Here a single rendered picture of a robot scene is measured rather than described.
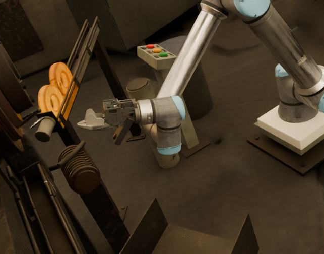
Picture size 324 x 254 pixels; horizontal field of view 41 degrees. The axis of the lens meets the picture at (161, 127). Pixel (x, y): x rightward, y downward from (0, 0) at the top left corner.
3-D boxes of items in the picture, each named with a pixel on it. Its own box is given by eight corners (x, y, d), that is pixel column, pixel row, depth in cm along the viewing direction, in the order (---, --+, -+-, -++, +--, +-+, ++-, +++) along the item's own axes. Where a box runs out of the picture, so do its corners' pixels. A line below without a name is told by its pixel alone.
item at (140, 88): (165, 172, 234) (131, 93, 205) (155, 161, 243) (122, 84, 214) (184, 161, 236) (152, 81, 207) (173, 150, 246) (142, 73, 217)
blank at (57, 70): (44, 78, 182) (51, 76, 181) (54, 56, 193) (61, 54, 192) (62, 105, 192) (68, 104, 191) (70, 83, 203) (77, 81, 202)
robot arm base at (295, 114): (299, 96, 222) (297, 79, 217) (327, 109, 207) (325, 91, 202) (270, 113, 217) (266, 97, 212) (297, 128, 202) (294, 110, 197)
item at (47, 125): (39, 143, 172) (31, 133, 169) (46, 127, 179) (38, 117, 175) (52, 141, 171) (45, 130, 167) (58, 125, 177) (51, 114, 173)
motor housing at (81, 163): (116, 262, 196) (64, 179, 166) (100, 233, 213) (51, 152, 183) (141, 247, 198) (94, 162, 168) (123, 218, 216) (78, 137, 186)
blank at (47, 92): (33, 102, 171) (40, 101, 170) (44, 78, 182) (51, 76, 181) (52, 130, 181) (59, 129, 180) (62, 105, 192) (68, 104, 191)
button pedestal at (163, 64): (188, 161, 235) (151, 63, 200) (169, 141, 254) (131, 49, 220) (213, 145, 238) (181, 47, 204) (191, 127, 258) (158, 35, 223)
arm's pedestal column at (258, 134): (302, 104, 242) (300, 92, 238) (364, 131, 211) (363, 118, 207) (247, 142, 232) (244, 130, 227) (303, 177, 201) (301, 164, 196)
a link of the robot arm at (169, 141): (172, 141, 173) (171, 112, 167) (186, 154, 164) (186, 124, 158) (150, 146, 170) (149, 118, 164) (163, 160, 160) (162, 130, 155)
